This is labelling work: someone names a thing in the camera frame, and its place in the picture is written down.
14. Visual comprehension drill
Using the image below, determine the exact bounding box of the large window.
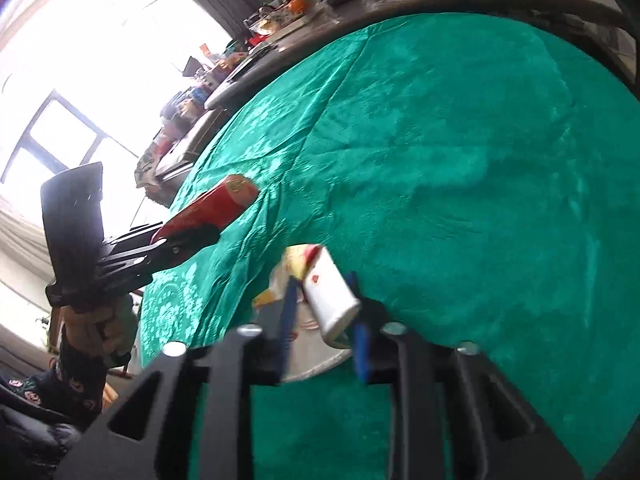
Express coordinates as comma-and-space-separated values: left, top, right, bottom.
0, 0, 242, 311

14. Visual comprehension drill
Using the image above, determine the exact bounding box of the white round container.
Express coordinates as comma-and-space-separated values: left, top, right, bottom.
287, 310, 354, 379

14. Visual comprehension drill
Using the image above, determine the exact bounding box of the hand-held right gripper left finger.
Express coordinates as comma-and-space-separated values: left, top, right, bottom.
52, 275, 303, 480

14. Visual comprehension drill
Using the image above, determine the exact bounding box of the red packet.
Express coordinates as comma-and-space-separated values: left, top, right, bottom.
152, 175, 261, 244

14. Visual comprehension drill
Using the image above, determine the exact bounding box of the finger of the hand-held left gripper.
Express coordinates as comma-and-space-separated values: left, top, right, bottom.
145, 225, 222, 275

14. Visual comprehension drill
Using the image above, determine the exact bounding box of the person's dark clothing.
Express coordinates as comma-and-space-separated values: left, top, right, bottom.
0, 362, 83, 480

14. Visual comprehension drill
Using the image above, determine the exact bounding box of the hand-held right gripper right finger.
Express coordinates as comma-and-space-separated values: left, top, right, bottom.
347, 272, 586, 480

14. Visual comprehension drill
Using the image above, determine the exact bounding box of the green patterned tablecloth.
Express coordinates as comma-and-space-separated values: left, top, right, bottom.
135, 12, 640, 480

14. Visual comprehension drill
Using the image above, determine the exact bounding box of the yellow white wrapper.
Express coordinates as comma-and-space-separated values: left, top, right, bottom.
252, 244, 323, 311

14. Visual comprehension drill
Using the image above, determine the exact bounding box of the person's left hand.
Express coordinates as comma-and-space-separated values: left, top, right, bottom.
60, 300, 123, 360

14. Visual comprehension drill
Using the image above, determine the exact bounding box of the dark wooden coffee table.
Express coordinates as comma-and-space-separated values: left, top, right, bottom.
205, 0, 636, 111

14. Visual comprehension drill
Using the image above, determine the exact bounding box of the glass fruit bowl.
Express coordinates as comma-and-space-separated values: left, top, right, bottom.
244, 0, 321, 36

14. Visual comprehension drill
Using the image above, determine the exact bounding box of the floral fringed blanket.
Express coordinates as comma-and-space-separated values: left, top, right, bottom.
134, 135, 174, 207

